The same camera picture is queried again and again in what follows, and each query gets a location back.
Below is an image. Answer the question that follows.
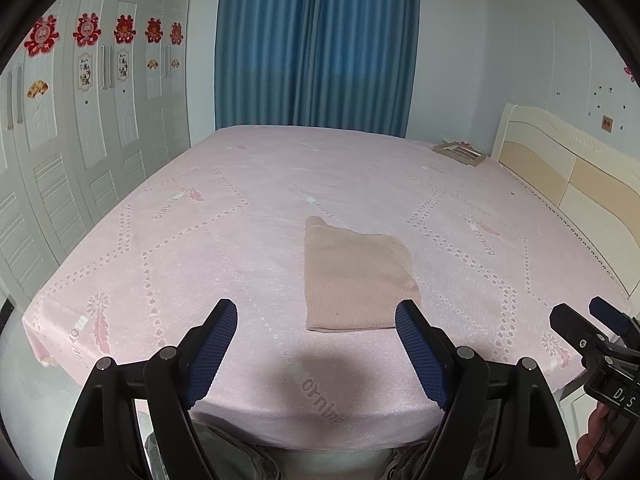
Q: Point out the person's right leg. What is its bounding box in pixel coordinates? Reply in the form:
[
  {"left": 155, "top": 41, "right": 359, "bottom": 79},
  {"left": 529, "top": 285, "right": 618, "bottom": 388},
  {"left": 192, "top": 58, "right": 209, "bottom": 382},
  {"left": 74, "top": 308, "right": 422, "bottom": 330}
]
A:
[{"left": 392, "top": 440, "right": 441, "bottom": 480}]

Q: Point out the person's right hand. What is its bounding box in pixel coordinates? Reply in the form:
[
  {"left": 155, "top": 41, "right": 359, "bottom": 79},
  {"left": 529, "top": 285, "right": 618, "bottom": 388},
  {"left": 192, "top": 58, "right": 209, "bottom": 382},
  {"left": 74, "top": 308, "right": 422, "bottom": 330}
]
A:
[{"left": 575, "top": 402, "right": 622, "bottom": 466}]

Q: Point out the person's left leg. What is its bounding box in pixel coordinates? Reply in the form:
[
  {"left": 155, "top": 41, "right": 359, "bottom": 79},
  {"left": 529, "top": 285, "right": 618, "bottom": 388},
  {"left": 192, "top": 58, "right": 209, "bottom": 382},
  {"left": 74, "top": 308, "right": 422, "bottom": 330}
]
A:
[{"left": 145, "top": 420, "right": 281, "bottom": 480}]

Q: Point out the bed with pink sheet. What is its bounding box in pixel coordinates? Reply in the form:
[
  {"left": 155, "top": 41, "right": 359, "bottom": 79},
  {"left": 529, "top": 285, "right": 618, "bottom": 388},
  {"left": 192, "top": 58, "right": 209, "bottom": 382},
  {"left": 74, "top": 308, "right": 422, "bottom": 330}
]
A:
[{"left": 22, "top": 125, "right": 632, "bottom": 453}]

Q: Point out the black cable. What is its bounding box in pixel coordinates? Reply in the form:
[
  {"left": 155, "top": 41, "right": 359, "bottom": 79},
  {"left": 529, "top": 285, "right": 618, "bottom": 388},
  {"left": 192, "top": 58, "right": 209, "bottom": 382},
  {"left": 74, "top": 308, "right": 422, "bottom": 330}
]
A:
[{"left": 575, "top": 400, "right": 613, "bottom": 480}]

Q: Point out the person's leg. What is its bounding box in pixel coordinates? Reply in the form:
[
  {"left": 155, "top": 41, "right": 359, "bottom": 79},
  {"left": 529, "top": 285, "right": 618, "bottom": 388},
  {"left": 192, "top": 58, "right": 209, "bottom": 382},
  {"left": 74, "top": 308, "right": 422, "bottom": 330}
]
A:
[
  {"left": 392, "top": 440, "right": 441, "bottom": 480},
  {"left": 145, "top": 420, "right": 281, "bottom": 480}
]

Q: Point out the white nightstand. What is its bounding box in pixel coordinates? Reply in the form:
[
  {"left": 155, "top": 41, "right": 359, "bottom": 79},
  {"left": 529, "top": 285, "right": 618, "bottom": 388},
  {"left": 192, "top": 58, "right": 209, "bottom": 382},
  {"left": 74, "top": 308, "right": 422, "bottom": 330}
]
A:
[{"left": 557, "top": 367, "right": 598, "bottom": 441}]

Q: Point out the blue curtain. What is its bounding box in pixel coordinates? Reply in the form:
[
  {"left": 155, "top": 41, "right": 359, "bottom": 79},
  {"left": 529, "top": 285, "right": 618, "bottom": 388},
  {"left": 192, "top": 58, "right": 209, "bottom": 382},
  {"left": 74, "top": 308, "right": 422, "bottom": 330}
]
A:
[{"left": 215, "top": 0, "right": 421, "bottom": 137}]

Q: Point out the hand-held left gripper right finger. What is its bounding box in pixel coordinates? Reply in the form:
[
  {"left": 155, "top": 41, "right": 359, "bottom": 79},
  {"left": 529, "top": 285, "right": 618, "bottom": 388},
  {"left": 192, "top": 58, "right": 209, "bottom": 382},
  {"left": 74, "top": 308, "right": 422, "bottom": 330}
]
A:
[{"left": 395, "top": 299, "right": 576, "bottom": 480}]

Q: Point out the peach knit sweater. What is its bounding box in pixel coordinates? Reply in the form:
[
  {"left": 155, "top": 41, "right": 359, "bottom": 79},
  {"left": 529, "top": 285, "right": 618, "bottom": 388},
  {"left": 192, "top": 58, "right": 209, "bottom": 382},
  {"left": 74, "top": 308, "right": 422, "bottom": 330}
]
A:
[{"left": 304, "top": 216, "right": 422, "bottom": 333}]

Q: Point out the flat brown box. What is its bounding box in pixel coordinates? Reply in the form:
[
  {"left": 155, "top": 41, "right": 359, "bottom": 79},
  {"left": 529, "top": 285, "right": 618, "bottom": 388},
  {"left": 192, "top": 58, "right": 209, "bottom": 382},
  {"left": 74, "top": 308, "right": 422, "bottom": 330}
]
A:
[{"left": 432, "top": 141, "right": 488, "bottom": 167}]

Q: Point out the white wardrobe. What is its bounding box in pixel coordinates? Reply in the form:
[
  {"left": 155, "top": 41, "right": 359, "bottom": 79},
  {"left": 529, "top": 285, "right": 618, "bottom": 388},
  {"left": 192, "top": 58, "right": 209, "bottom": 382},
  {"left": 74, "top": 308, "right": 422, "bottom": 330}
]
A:
[{"left": 0, "top": 0, "right": 193, "bottom": 311}]

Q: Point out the cream bed headboard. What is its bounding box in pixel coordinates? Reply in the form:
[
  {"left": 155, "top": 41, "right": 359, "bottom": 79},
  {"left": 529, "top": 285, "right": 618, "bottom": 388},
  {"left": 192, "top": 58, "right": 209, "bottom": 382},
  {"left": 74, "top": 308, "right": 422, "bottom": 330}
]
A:
[{"left": 490, "top": 103, "right": 640, "bottom": 286}]

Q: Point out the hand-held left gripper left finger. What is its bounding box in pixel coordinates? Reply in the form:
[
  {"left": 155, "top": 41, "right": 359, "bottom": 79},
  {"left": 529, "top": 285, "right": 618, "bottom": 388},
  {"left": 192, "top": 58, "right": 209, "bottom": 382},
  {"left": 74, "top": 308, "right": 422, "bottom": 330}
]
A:
[{"left": 52, "top": 298, "right": 239, "bottom": 480}]

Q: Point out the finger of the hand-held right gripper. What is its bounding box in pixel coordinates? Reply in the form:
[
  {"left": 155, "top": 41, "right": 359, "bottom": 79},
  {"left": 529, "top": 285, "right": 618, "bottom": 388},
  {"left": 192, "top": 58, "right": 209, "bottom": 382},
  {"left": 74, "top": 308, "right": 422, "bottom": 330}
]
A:
[
  {"left": 550, "top": 302, "right": 608, "bottom": 361},
  {"left": 589, "top": 296, "right": 640, "bottom": 336}
]

